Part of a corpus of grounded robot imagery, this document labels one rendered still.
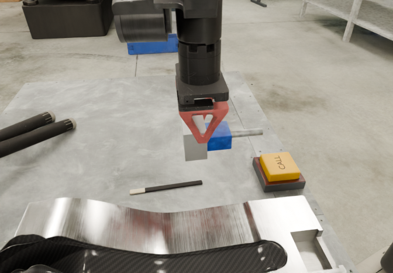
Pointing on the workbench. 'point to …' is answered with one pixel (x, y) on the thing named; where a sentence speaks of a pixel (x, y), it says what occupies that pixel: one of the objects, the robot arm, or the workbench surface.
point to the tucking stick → (165, 187)
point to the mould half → (175, 226)
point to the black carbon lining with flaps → (133, 258)
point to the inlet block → (193, 152)
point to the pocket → (313, 250)
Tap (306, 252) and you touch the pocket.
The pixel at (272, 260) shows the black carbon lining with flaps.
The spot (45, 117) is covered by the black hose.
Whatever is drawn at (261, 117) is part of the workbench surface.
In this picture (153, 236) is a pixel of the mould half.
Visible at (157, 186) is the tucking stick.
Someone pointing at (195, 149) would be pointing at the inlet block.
